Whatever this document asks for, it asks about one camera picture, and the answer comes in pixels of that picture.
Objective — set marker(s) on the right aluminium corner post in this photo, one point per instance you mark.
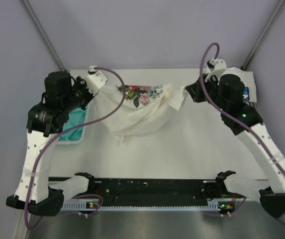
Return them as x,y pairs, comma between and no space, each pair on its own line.
270,23

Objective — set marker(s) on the left aluminium corner post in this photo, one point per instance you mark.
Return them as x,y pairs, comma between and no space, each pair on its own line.
42,34

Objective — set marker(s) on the teal t-shirt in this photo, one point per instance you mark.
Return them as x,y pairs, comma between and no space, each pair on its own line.
76,117

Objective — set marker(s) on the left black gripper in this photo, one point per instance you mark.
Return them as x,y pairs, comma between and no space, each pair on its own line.
82,83

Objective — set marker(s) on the white floral print t-shirt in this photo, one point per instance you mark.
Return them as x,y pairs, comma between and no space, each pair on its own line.
145,108

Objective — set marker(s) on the aluminium front frame rail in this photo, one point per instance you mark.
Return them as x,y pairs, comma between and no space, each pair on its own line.
207,189

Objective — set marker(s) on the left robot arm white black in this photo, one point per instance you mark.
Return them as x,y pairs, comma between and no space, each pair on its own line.
62,95

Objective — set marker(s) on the folded white daisy t-shirt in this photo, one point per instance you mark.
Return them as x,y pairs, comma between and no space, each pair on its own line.
247,77

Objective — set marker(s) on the white plastic laundry basket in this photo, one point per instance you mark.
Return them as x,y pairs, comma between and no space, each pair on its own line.
84,129

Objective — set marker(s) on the aluminium corner post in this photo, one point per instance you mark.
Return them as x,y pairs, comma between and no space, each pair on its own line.
42,34
270,23

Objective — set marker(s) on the grey slotted cable duct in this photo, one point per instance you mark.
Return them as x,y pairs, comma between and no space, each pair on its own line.
88,206

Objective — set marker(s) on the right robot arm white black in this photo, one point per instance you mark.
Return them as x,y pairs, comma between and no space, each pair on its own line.
227,93

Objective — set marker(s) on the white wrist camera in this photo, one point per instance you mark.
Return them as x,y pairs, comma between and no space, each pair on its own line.
216,68
95,80

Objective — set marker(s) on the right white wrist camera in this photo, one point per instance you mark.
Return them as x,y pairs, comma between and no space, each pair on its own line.
216,68

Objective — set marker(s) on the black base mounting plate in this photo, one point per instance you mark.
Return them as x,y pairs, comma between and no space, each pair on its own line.
170,199

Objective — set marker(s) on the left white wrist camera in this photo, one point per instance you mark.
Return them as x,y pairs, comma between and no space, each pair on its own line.
95,80

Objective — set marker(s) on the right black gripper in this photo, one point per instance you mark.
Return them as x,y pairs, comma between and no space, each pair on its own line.
195,89

